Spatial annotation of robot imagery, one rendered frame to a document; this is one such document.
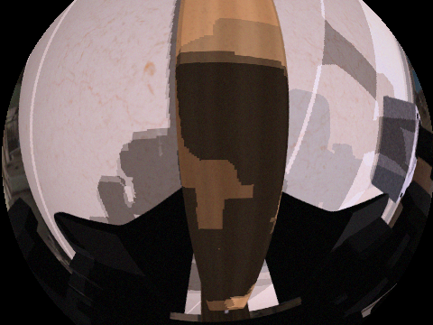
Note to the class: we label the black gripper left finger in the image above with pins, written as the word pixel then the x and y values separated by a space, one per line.
pixel 154 247

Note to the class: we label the brown wooden post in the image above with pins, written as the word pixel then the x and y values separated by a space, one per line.
pixel 208 315

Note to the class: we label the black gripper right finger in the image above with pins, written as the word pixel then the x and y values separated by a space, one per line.
pixel 305 237

